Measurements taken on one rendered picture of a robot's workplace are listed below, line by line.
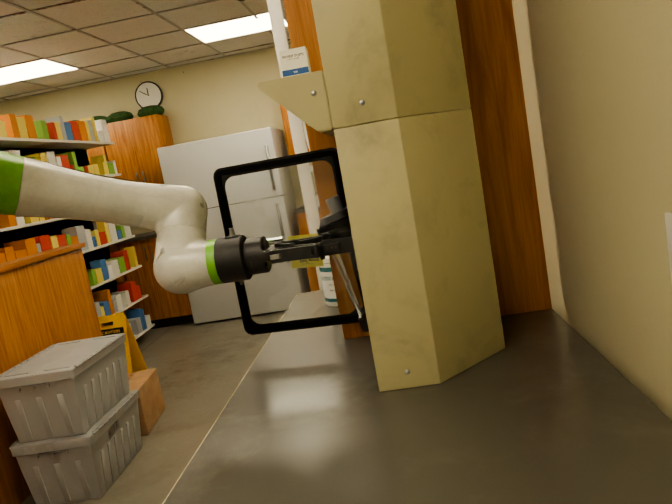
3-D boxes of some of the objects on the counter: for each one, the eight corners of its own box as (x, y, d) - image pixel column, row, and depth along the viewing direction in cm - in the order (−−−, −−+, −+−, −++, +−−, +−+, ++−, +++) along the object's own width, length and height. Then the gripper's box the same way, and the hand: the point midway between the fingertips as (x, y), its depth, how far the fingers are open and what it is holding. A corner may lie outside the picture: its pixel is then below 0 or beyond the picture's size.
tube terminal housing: (490, 323, 141) (438, -30, 130) (520, 373, 109) (455, -90, 98) (381, 339, 143) (321, -6, 133) (379, 392, 111) (300, -56, 101)
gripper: (232, 246, 114) (354, 226, 112) (256, 231, 135) (360, 215, 133) (239, 285, 115) (361, 267, 113) (263, 265, 137) (365, 249, 134)
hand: (348, 241), depth 123 cm, fingers closed on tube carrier, 9 cm apart
